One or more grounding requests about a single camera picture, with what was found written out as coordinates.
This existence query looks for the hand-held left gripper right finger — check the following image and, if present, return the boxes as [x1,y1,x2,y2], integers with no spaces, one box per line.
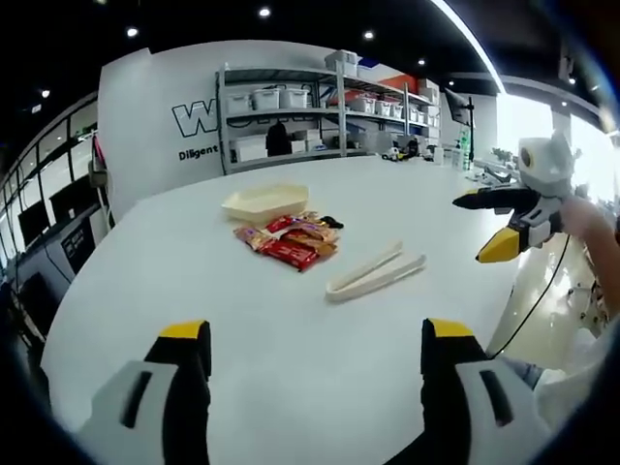
[419,318,553,465]

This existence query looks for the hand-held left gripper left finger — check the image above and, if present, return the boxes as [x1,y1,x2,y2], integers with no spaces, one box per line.
[77,319,213,465]

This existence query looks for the beige food tongs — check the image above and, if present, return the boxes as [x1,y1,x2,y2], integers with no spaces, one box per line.
[325,239,428,306]

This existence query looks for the orange food packet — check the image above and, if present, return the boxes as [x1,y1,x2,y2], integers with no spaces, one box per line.
[233,225,273,252]

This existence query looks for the brown food packet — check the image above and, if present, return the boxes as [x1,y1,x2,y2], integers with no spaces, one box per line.
[283,226,341,261]

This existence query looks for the large red food packet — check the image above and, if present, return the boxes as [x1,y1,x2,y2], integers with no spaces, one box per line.
[260,240,325,274]

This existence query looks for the small red food packet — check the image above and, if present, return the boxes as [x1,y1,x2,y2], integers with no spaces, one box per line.
[263,215,305,237]

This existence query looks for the beige paper tray container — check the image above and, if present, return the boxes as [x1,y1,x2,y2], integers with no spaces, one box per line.
[221,180,312,225]

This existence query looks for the person's right hand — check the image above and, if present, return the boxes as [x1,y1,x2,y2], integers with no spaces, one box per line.
[562,197,620,256]

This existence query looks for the green bottles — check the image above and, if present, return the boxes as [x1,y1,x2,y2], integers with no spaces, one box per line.
[455,126,475,171]

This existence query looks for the person's white clothing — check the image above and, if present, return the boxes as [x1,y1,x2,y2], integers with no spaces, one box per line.
[531,317,620,422]

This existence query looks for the yellow black device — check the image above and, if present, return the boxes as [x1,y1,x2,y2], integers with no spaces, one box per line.
[381,137,420,164]

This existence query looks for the dark grey cabinet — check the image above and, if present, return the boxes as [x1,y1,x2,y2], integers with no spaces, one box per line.
[42,202,113,288]

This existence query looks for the grey metal shelving unit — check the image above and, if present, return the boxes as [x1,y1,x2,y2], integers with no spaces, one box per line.
[214,62,443,176]

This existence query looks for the black screen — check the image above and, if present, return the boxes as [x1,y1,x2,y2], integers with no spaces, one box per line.
[17,199,52,246]

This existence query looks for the black backpack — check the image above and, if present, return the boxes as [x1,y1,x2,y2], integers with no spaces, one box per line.
[265,121,292,158]

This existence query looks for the row of white storage bins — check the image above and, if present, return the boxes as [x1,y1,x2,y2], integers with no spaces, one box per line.
[224,48,442,128]

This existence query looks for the white box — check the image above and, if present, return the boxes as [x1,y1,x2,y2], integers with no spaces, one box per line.
[229,136,268,163]

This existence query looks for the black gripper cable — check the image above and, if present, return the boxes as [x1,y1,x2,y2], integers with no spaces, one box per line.
[485,231,574,360]

